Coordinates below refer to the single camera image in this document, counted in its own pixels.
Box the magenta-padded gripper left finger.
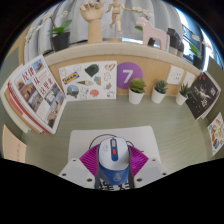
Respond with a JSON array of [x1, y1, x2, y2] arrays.
[[57, 143, 99, 190]]

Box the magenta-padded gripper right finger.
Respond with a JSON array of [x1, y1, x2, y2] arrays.
[[128, 144, 171, 189]]

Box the blue and white computer mouse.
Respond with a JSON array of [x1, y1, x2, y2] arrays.
[[96, 136, 131, 185]]

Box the white mouse pad with drawing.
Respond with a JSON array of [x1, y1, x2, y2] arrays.
[[67, 125, 162, 192]]

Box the peach notebook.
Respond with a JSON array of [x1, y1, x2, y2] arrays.
[[1, 124, 28, 164]]

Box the rosette succulent in white pot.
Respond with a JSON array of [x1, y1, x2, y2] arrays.
[[150, 79, 169, 105]]

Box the colourful food sticker sheet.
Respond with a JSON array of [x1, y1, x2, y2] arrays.
[[207, 112, 224, 157]]

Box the yellow-green succulent in white pot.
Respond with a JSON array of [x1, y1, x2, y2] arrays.
[[128, 77, 147, 106]]

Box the spiky succulent in white pot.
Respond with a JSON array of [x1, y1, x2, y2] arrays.
[[175, 82, 192, 106]]

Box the tan book beside magazine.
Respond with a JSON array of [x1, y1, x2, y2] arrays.
[[3, 88, 44, 135]]

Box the red-edged photo magazine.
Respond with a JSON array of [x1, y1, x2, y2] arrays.
[[8, 54, 68, 135]]

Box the black book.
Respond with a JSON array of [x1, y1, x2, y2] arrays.
[[185, 71, 222, 120]]

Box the white sheet with cartoon stickers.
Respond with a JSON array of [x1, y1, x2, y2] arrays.
[[58, 60, 118, 102]]

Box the white book beside magazine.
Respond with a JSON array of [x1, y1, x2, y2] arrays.
[[0, 81, 33, 134]]

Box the purple round sign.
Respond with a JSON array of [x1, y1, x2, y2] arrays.
[[116, 61, 144, 90]]

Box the wooden desk ledge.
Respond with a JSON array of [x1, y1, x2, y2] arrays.
[[43, 41, 204, 101]]

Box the white orchid in black pot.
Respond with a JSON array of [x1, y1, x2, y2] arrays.
[[188, 33, 206, 70], [24, 9, 74, 53], [131, 6, 156, 47]]

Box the dark horse figure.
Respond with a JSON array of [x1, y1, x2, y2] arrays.
[[166, 27, 185, 58]]

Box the pink horse figure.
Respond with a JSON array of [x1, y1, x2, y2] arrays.
[[134, 17, 168, 51]]

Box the wooden hand model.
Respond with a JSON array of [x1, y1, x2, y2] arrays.
[[79, 0, 106, 44]]

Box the grey curtain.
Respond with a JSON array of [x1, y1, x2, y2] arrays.
[[23, 0, 183, 64]]

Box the wooden artist mannequin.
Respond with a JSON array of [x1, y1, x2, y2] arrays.
[[105, 0, 129, 43]]

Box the white wall socket plate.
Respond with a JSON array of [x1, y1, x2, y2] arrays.
[[166, 65, 185, 86]]

